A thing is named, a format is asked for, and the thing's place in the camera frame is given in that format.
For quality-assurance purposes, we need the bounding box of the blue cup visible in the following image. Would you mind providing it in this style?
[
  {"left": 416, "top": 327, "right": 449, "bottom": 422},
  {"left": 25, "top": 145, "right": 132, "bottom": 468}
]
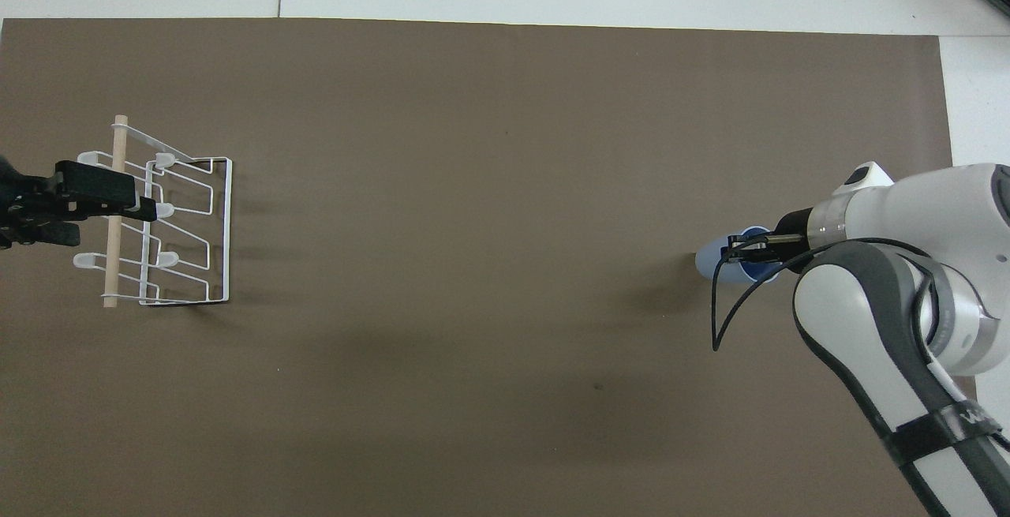
[{"left": 694, "top": 225, "right": 784, "bottom": 287}]

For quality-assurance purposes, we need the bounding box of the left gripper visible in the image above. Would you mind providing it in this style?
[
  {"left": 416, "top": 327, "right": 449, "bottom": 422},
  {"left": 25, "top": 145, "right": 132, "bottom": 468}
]
[{"left": 0, "top": 155, "right": 158, "bottom": 250}]

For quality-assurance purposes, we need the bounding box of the white wire cup holder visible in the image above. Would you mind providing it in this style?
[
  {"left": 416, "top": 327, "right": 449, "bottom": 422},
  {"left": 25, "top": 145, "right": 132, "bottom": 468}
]
[{"left": 73, "top": 114, "right": 234, "bottom": 309}]

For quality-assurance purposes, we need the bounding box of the black cable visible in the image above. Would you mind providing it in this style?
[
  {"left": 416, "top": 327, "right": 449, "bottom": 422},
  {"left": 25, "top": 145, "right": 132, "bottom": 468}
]
[{"left": 710, "top": 236, "right": 948, "bottom": 353}]

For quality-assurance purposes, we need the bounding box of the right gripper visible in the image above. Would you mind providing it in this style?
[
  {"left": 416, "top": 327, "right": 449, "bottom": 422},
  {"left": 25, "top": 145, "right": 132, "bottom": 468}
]
[{"left": 726, "top": 208, "right": 816, "bottom": 266}]

